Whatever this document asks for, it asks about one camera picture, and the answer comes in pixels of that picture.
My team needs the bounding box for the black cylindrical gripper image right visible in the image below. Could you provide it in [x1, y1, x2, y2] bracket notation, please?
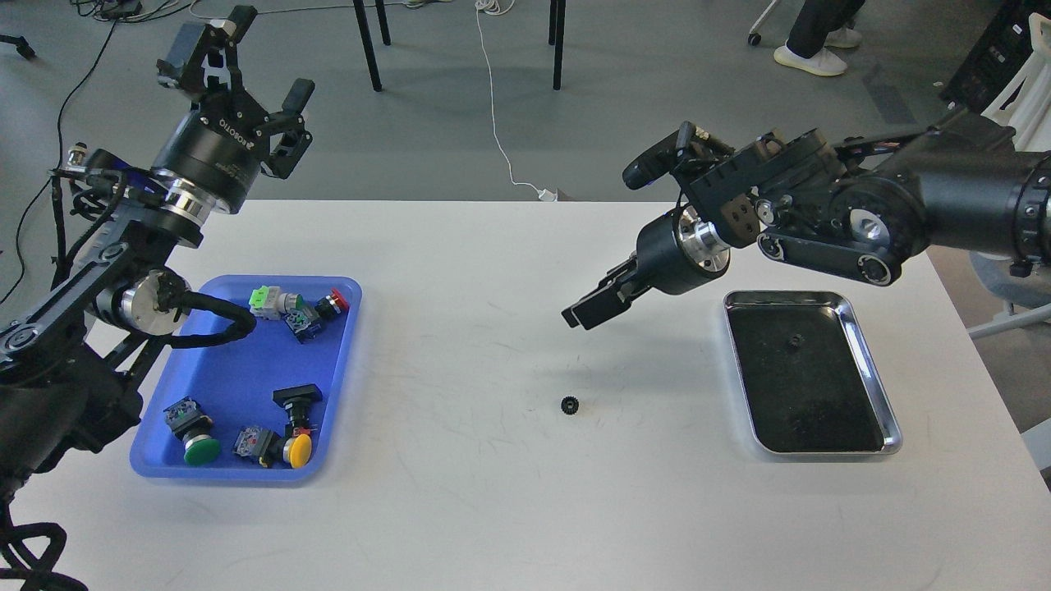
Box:
[562, 206, 731, 330]

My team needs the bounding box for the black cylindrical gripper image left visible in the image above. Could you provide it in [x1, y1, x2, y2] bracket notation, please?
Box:
[153, 5, 316, 213]

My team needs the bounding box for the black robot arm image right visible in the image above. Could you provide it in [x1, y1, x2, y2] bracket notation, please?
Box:
[562, 108, 1049, 329]

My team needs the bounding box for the silver metal tray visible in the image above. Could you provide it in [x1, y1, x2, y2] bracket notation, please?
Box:
[723, 291, 903, 458]

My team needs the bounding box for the blue plastic tray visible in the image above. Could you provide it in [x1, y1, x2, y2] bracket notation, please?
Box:
[129, 274, 363, 485]

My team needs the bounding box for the black table leg left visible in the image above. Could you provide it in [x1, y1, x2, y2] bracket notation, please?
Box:
[351, 0, 392, 93]

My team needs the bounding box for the black table leg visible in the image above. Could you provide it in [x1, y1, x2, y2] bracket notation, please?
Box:
[351, 0, 392, 93]
[547, 0, 566, 91]

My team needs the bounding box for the black table leg right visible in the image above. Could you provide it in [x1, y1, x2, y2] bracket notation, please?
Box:
[547, 0, 566, 91]

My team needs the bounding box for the person leg with white shoe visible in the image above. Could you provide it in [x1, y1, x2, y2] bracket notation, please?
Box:
[772, 1, 865, 77]

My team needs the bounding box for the white office chair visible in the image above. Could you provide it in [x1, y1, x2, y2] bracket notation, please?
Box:
[968, 8, 1050, 340]

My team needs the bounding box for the black equipment case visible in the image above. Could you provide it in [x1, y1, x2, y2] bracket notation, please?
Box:
[939, 1, 1050, 113]

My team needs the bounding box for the light green switch block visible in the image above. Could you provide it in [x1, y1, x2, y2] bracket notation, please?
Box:
[248, 286, 303, 319]

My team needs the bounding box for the red push button switch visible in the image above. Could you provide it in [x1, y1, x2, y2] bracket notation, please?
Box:
[313, 287, 350, 322]

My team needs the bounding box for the black cable on floor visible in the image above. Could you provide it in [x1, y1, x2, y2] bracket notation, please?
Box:
[0, 0, 190, 311]

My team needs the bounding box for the white cable on floor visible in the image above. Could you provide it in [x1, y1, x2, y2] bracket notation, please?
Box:
[474, 0, 558, 203]

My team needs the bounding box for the black push button switch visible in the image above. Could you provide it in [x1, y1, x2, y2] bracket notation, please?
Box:
[273, 384, 323, 434]

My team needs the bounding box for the green push button switch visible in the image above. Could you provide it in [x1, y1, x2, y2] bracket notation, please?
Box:
[164, 396, 221, 466]

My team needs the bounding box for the blue grey switch block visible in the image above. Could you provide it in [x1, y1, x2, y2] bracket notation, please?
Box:
[232, 425, 281, 468]

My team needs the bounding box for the yellow push button switch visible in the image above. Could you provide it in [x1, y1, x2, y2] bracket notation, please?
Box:
[277, 429, 313, 469]

